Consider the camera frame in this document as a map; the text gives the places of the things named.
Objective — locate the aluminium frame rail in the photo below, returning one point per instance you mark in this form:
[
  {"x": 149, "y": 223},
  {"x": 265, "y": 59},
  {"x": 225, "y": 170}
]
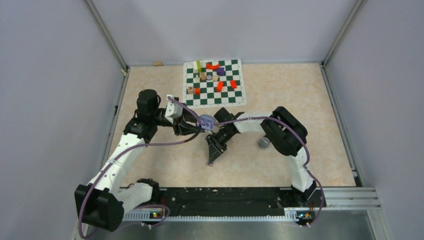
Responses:
[{"x": 152, "y": 205}]

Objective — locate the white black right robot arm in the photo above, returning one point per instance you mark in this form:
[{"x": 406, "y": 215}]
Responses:
[{"x": 284, "y": 132}]

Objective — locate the small wooden cube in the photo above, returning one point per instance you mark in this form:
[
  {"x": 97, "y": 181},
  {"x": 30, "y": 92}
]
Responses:
[{"x": 203, "y": 76}]

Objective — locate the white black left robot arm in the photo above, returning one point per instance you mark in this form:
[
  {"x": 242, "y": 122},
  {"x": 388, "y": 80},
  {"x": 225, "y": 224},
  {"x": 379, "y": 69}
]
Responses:
[{"x": 122, "y": 155}]

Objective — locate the red cylinder block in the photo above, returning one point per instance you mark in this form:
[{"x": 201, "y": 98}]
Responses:
[{"x": 220, "y": 86}]

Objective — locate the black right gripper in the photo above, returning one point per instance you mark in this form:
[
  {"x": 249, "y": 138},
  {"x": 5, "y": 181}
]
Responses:
[{"x": 214, "y": 152}]

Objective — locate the purple block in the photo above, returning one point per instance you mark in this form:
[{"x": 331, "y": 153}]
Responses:
[{"x": 220, "y": 71}]

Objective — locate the yellow-green block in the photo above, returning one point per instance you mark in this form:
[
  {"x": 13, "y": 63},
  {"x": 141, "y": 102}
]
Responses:
[{"x": 197, "y": 66}]

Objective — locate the black microphone grey head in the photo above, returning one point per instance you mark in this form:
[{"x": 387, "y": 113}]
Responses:
[{"x": 263, "y": 143}]

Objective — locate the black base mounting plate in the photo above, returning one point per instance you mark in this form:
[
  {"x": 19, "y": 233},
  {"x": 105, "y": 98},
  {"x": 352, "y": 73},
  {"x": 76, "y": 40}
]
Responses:
[{"x": 232, "y": 201}]

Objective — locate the green white chessboard mat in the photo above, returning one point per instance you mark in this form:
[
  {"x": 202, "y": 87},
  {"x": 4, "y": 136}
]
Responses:
[{"x": 209, "y": 97}]

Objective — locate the grey-blue earbud case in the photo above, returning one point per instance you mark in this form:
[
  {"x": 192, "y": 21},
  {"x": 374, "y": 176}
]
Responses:
[{"x": 207, "y": 122}]

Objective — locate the red arch block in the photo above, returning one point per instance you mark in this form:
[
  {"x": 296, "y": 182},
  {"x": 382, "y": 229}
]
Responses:
[{"x": 210, "y": 66}]

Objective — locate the red block right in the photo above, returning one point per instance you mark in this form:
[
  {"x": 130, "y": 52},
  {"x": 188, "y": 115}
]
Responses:
[{"x": 233, "y": 84}]

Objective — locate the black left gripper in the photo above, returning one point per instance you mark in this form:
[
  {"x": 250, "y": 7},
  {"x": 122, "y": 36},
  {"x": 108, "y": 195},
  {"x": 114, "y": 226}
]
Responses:
[{"x": 179, "y": 129}]

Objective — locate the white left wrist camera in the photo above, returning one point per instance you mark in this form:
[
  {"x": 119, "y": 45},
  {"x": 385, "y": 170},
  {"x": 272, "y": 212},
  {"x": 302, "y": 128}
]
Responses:
[{"x": 173, "y": 109}]

